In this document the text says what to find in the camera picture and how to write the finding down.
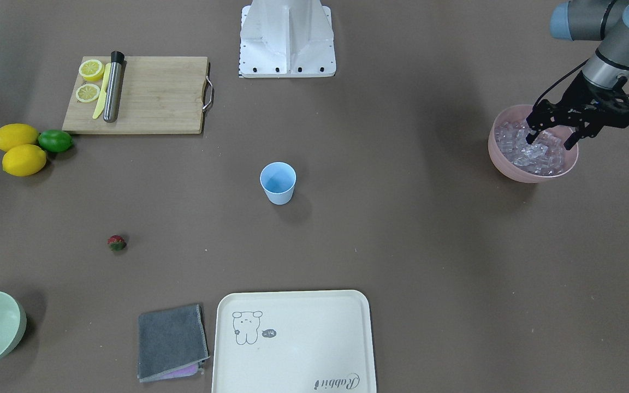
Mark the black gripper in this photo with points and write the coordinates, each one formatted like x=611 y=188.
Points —
x=580 y=93

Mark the red strawberry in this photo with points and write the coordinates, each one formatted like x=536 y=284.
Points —
x=116 y=243

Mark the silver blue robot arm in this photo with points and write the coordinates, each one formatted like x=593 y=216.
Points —
x=604 y=21

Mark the pink bowl of ice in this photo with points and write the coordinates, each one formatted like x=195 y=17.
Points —
x=544 y=159

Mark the light blue plastic cup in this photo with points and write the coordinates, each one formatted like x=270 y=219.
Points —
x=278 y=181

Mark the cream rabbit tray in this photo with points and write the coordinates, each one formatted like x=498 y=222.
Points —
x=294 y=341

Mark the wooden cutting board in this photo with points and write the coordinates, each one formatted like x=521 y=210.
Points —
x=158 y=95

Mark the grey folded cloth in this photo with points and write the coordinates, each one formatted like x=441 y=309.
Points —
x=171 y=343

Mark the yellow plastic knife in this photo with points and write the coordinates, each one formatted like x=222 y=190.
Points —
x=100 y=105

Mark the lemon half upper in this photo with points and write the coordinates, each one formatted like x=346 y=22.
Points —
x=91 y=70

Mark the lemon half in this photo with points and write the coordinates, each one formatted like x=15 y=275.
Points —
x=88 y=92
x=91 y=70

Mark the lemon half lower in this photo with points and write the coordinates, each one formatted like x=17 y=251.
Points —
x=88 y=92

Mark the green lime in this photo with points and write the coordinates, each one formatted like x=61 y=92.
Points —
x=55 y=141

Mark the yellow lemon lower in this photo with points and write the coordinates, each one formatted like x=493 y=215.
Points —
x=24 y=160

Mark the yellow lemon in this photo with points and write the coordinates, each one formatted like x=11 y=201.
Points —
x=24 y=160
x=15 y=134

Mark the yellow lemon upper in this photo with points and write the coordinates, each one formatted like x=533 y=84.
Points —
x=15 y=134

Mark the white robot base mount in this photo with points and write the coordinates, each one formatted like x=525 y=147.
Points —
x=286 y=39

